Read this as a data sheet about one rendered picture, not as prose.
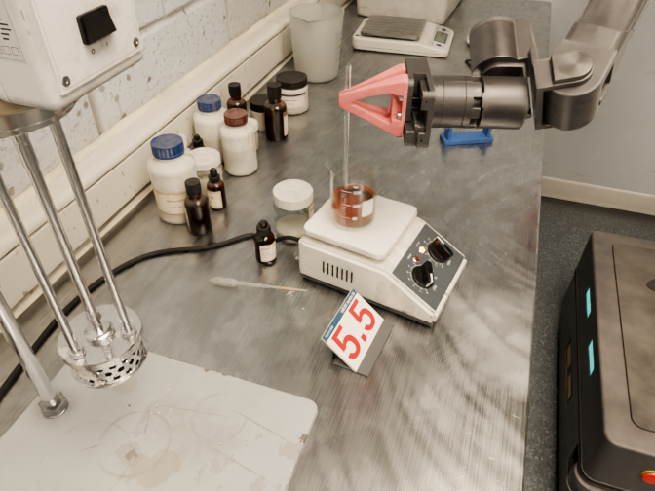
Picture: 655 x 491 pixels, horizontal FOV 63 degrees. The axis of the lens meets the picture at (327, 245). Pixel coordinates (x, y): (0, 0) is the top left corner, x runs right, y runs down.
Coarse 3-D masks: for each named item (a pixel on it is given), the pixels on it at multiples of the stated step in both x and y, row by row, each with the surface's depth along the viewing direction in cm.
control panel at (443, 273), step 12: (420, 240) 72; (432, 240) 73; (444, 240) 74; (408, 252) 69; (420, 252) 70; (456, 252) 74; (408, 264) 68; (420, 264) 69; (432, 264) 70; (444, 264) 71; (456, 264) 72; (396, 276) 66; (408, 276) 67; (444, 276) 70; (420, 288) 67; (432, 288) 68; (444, 288) 69; (432, 300) 67
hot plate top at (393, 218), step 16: (320, 208) 73; (384, 208) 73; (400, 208) 73; (320, 224) 70; (384, 224) 70; (400, 224) 70; (336, 240) 68; (352, 240) 68; (368, 240) 68; (384, 240) 68; (368, 256) 66; (384, 256) 66
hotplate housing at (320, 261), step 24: (312, 240) 70; (408, 240) 71; (312, 264) 72; (336, 264) 69; (360, 264) 67; (384, 264) 67; (336, 288) 72; (360, 288) 70; (384, 288) 67; (408, 288) 66; (408, 312) 68; (432, 312) 66
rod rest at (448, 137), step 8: (448, 128) 102; (440, 136) 106; (448, 136) 103; (456, 136) 105; (464, 136) 105; (472, 136) 105; (480, 136) 105; (488, 136) 104; (448, 144) 104; (456, 144) 104
